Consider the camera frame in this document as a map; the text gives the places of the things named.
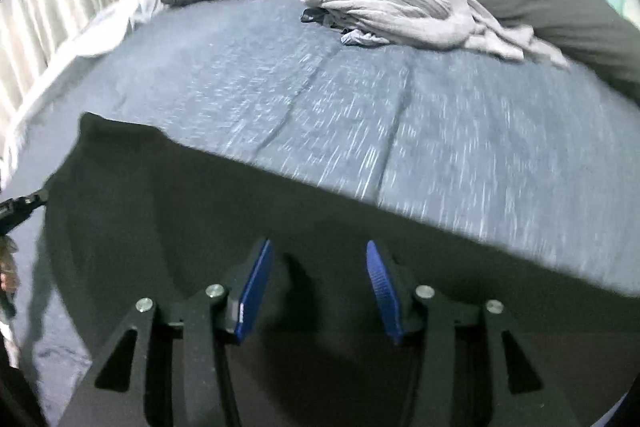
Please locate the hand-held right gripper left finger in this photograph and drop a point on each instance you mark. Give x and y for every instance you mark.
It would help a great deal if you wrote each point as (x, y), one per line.
(252, 292)

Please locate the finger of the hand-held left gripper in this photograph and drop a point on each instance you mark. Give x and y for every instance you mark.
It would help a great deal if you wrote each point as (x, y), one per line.
(22, 207)

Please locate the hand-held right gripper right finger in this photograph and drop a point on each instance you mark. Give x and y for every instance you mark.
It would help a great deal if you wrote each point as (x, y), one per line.
(385, 292)

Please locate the black sweatshirt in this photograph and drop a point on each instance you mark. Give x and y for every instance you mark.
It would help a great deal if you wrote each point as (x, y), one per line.
(175, 207)

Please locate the person's left hand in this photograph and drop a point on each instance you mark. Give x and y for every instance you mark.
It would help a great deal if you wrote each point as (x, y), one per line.
(7, 279)

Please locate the striped curtain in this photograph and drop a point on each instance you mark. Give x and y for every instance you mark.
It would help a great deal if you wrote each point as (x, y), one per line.
(45, 7)

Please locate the crumpled light grey garment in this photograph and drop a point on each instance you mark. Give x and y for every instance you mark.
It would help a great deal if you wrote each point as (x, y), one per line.
(400, 7)

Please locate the pale grey sheet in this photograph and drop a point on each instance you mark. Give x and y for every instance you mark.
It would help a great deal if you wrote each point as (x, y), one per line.
(100, 32)

